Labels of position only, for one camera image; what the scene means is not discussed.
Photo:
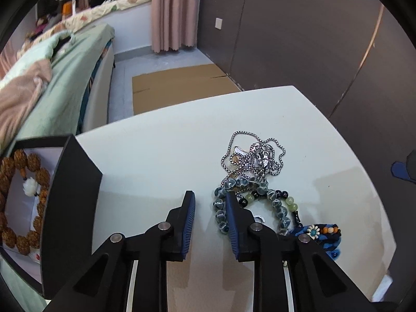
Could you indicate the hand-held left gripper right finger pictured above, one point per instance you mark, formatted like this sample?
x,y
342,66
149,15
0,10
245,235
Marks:
x,y
232,227

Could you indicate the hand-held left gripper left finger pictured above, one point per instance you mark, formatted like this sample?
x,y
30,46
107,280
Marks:
x,y
188,230

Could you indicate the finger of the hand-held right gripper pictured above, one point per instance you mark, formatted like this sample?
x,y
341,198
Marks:
x,y
399,170

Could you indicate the black jewelry box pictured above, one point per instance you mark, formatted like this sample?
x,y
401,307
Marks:
x,y
71,201

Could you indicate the brown cardboard sheet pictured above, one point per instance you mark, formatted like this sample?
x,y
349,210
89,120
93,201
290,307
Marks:
x,y
182,84

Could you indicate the bed with green sheet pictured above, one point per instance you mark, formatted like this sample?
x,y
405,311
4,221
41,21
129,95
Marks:
x,y
71,78

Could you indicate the pink blanket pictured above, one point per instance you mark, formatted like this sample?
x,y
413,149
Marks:
x,y
19,94

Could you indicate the pink curtain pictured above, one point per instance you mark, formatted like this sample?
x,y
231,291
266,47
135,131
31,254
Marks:
x,y
175,13

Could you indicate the light green pillow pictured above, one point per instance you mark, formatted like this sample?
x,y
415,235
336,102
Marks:
x,y
39,48

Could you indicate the floral quilt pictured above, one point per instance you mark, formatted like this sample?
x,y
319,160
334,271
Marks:
x,y
97,9

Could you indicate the white wall socket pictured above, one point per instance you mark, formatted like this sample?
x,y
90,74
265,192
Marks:
x,y
218,23

